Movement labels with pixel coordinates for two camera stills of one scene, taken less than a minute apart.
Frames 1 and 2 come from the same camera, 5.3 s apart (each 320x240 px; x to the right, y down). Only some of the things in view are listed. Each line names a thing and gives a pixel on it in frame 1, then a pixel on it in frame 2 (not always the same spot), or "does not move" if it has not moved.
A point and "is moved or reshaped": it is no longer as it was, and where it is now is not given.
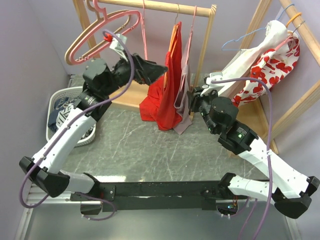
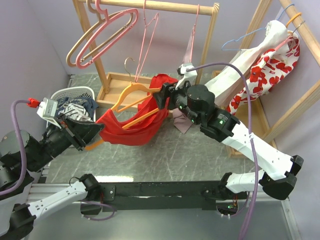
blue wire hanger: [247, 32] does not move
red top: [163, 103] -> [112, 131]
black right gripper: [197, 97] -> [160, 96]
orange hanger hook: [293, 17] does not move
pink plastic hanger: [102, 9] is moved or reshaped
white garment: [236, 72] does not move
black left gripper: [147, 71] -> [79, 133]
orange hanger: [172, 43] -> [130, 87]
